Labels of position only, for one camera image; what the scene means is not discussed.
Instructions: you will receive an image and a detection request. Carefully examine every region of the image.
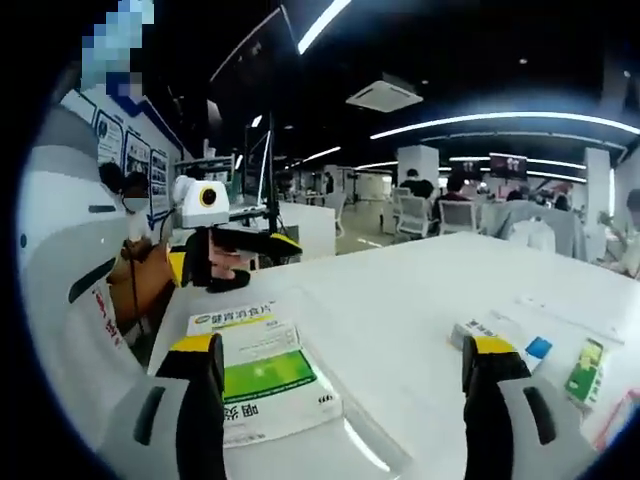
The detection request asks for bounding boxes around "white medicine box yellow stripe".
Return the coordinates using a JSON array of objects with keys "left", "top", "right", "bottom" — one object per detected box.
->
[{"left": 186, "top": 298, "right": 303, "bottom": 347}]

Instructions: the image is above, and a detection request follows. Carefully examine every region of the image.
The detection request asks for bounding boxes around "small blue white medicine box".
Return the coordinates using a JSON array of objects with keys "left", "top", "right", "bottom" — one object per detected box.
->
[{"left": 523, "top": 335, "right": 555, "bottom": 375}]

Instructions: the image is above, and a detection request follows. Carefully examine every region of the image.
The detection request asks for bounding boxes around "white counter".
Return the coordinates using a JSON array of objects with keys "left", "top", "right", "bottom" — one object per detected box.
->
[{"left": 234, "top": 199, "right": 337, "bottom": 274}]

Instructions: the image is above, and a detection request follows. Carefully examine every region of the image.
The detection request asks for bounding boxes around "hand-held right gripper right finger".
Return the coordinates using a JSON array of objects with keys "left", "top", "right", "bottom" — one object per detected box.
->
[{"left": 461, "top": 333, "right": 599, "bottom": 480}]

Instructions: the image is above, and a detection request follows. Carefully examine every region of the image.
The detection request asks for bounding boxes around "green and white medicine box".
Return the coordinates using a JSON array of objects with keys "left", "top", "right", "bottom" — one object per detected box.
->
[{"left": 219, "top": 324, "right": 347, "bottom": 450}]

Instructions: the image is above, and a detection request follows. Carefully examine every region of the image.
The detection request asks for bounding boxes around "metal shelf rack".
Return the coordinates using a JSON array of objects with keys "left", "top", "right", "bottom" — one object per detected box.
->
[{"left": 173, "top": 153, "right": 237, "bottom": 201}]

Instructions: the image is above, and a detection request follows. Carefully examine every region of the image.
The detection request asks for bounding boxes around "white pillar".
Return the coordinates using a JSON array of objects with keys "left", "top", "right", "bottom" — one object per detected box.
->
[{"left": 397, "top": 144, "right": 441, "bottom": 191}]

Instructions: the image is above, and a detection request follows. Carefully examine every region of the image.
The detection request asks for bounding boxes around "person's left hand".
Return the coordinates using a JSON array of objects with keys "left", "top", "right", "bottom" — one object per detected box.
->
[{"left": 209, "top": 238, "right": 243, "bottom": 282}]

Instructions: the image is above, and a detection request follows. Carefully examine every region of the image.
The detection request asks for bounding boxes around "dark green medicine box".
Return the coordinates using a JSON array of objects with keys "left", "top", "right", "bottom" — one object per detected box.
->
[{"left": 563, "top": 336, "right": 607, "bottom": 405}]

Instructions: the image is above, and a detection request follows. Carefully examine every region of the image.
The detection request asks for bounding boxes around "ceiling air conditioner vent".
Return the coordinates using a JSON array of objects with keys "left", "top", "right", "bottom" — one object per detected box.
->
[{"left": 345, "top": 78, "right": 426, "bottom": 113}]

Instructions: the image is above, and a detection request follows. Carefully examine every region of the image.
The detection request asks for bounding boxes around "grey jacket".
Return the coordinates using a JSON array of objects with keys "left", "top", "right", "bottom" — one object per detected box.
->
[{"left": 480, "top": 198, "right": 590, "bottom": 262}]

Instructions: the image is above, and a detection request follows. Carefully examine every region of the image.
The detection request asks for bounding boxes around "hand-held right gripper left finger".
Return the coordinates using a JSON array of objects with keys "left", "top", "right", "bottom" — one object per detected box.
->
[{"left": 92, "top": 331, "right": 227, "bottom": 480}]

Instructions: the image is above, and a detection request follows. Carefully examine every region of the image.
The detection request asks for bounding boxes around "red wall screen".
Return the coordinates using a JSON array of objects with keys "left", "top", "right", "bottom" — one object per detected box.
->
[{"left": 489, "top": 153, "right": 529, "bottom": 182}]

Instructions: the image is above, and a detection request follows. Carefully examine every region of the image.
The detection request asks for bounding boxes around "white backpack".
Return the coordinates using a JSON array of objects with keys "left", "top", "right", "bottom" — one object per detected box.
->
[{"left": 508, "top": 215, "right": 557, "bottom": 252}]

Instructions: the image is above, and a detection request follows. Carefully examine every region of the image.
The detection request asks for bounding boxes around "black hanging screen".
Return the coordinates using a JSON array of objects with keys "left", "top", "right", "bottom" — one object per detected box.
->
[{"left": 208, "top": 3, "right": 300, "bottom": 124}]

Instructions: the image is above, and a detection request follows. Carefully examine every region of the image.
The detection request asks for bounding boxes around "thin ceiling light bar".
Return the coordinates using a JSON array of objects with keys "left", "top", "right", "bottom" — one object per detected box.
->
[{"left": 369, "top": 111, "right": 636, "bottom": 142}]

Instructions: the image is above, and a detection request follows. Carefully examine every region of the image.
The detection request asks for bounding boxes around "bright ceiling light bar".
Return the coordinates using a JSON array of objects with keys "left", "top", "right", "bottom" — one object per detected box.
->
[{"left": 296, "top": 0, "right": 352, "bottom": 55}]

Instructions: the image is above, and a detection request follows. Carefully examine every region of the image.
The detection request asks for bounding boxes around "desktop monitor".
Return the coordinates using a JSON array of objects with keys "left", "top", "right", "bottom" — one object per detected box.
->
[{"left": 243, "top": 124, "right": 275, "bottom": 207}]

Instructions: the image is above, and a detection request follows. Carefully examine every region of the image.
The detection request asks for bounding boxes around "white office chair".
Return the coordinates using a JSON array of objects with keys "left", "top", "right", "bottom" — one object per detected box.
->
[
  {"left": 438, "top": 198, "right": 482, "bottom": 236},
  {"left": 394, "top": 193, "right": 435, "bottom": 237}
]

